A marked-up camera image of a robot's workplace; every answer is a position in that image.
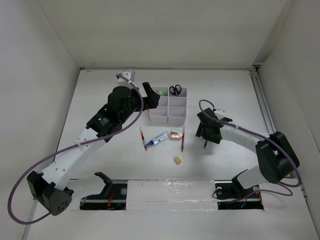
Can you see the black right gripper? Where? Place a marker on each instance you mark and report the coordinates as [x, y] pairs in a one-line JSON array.
[[201, 132]]

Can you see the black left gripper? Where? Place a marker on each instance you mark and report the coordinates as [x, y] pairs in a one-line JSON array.
[[152, 98]]

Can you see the red pen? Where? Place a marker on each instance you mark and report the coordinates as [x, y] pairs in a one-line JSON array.
[[143, 138], [183, 138]]

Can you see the black handled scissors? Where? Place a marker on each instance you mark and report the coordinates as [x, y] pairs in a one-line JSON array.
[[175, 90]]

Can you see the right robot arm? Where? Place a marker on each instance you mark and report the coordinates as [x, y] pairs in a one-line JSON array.
[[275, 157]]

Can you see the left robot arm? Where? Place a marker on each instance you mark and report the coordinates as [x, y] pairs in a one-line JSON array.
[[49, 187]]

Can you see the white right organizer bin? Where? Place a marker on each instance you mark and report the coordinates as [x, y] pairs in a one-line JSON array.
[[177, 107]]

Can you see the pink white stapler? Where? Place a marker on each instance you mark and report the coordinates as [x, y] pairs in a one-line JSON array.
[[175, 136]]

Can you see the clear blue glue bottle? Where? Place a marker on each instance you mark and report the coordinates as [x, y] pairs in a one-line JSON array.
[[158, 139]]

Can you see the yellow eraser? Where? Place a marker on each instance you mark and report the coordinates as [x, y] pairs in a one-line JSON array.
[[177, 160]]

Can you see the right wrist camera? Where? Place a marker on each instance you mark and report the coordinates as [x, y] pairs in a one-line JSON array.
[[220, 114]]

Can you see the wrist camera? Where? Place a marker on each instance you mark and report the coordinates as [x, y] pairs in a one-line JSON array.
[[129, 74], [220, 114]]

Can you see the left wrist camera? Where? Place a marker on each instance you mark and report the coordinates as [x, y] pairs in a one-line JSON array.
[[129, 74]]

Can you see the metal front rail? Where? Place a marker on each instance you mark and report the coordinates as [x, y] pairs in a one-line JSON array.
[[167, 191]]

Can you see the metal rail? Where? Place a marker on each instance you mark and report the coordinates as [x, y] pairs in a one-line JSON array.
[[261, 98], [167, 191]]

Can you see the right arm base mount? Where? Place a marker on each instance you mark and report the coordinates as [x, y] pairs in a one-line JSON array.
[[230, 195]]

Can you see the metal rail right side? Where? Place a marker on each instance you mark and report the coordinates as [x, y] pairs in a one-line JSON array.
[[261, 98]]

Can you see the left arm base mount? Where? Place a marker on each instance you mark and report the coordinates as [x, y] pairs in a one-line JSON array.
[[112, 197]]

